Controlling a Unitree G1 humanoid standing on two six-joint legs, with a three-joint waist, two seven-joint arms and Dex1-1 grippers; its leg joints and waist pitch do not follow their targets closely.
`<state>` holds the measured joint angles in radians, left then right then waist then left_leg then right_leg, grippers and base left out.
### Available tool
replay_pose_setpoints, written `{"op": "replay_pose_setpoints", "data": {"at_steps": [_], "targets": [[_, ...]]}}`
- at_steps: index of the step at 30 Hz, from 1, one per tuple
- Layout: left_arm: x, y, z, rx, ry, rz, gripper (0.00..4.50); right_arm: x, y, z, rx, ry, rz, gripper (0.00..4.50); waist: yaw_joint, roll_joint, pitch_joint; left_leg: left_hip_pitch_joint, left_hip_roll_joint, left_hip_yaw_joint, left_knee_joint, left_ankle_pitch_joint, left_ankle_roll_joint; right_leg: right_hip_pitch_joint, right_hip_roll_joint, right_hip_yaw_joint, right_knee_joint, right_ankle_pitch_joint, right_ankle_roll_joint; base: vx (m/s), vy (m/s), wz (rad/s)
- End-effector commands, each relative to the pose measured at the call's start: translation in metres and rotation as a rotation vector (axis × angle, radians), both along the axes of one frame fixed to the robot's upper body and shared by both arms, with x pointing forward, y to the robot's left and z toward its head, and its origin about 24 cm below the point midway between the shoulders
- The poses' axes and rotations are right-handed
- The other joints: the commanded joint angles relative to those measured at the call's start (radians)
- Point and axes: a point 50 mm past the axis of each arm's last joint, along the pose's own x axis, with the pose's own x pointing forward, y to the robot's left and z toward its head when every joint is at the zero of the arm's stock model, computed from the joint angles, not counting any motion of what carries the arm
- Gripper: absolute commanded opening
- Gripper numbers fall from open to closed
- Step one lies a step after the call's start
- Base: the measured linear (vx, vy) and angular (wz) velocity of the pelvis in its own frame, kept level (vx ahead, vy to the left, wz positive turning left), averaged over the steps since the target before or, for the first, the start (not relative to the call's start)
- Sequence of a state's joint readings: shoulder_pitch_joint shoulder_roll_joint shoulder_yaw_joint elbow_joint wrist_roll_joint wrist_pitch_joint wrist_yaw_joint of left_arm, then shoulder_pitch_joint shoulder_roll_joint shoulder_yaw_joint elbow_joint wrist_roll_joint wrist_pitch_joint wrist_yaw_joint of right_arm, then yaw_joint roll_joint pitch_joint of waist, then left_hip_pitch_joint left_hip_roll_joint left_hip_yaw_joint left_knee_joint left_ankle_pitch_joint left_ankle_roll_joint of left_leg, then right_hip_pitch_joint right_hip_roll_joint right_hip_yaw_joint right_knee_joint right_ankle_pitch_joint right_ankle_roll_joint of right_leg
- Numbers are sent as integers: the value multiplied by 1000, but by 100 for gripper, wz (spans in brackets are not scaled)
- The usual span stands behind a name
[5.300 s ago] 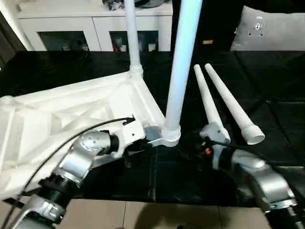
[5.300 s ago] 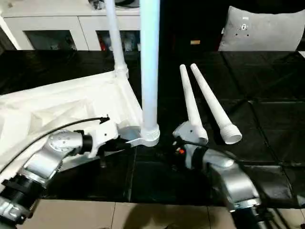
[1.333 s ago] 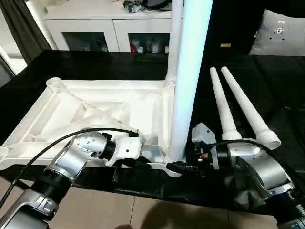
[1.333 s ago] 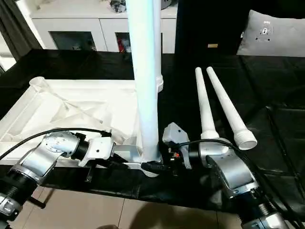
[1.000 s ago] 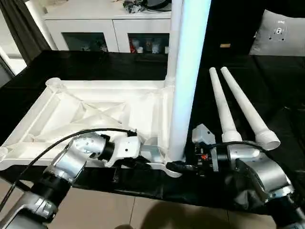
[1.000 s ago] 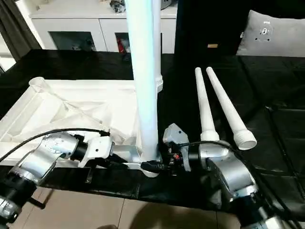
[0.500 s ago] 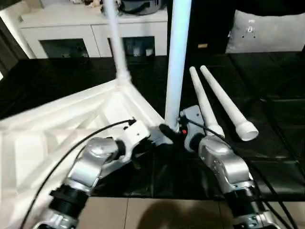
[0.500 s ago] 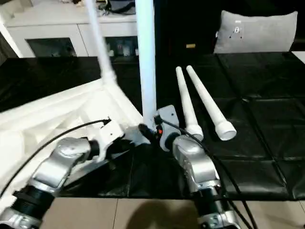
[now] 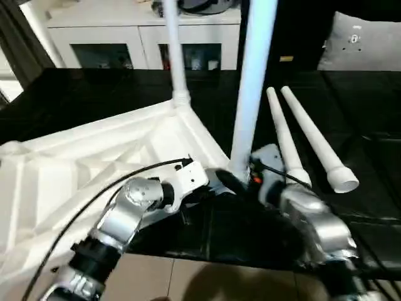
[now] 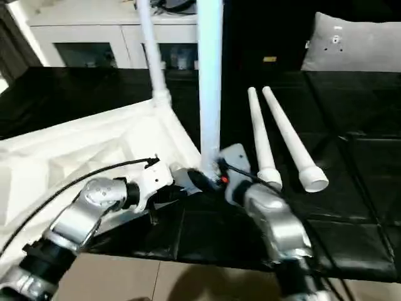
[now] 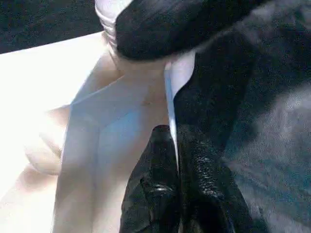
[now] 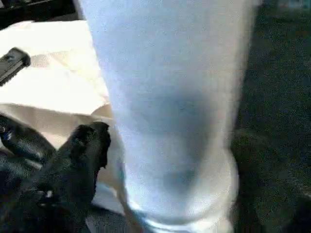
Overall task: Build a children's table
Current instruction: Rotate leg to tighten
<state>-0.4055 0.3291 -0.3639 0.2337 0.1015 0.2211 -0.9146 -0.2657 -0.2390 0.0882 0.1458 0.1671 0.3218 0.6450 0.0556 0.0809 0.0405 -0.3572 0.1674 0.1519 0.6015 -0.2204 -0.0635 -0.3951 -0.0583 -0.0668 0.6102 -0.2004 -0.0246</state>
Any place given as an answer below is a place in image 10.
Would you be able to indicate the white plastic table leg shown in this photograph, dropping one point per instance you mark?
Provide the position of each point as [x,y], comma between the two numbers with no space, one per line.
[155,56]
[291,135]
[210,78]
[261,135]

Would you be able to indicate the white plastic table top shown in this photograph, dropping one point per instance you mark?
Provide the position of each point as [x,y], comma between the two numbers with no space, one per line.
[62,150]

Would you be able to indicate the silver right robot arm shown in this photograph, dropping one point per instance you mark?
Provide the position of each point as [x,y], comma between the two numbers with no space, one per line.
[279,219]

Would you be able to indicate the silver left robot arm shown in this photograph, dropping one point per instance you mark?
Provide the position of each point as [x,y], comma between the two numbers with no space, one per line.
[81,216]

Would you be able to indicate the black work mat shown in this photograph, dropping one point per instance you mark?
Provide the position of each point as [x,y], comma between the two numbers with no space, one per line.
[344,125]

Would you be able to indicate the white glass-door cabinet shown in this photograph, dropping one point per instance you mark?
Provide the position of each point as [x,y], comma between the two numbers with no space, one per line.
[94,34]

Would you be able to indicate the grey round cooker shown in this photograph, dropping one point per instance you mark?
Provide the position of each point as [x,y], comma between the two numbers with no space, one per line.
[175,3]

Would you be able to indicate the grey cushion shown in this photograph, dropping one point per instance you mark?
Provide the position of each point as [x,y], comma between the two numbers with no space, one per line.
[354,44]

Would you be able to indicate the grey pleated curtain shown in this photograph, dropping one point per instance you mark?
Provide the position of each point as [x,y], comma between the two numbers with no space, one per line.
[15,37]

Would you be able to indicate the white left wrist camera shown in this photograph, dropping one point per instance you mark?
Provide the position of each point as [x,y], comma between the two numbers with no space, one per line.
[155,178]

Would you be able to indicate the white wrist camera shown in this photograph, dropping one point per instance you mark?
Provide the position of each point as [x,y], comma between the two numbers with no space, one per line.
[155,178]
[235,156]

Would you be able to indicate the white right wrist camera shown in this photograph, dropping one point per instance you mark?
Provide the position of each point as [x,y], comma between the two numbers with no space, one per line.
[235,156]

